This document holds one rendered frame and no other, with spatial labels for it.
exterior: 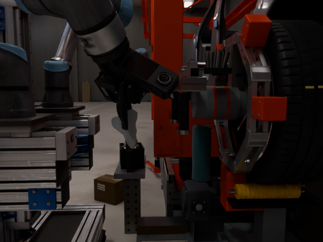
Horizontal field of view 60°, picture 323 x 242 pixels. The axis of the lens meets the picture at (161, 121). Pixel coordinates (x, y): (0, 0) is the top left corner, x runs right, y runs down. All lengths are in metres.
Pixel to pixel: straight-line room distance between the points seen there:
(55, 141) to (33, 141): 0.07
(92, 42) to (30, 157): 0.59
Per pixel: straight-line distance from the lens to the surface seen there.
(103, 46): 0.46
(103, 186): 2.34
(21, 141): 0.98
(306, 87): 0.96
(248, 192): 1.15
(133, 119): 0.54
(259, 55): 1.02
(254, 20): 1.02
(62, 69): 1.46
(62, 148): 0.94
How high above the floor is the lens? 0.91
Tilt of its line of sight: 7 degrees down
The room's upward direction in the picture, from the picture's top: straight up
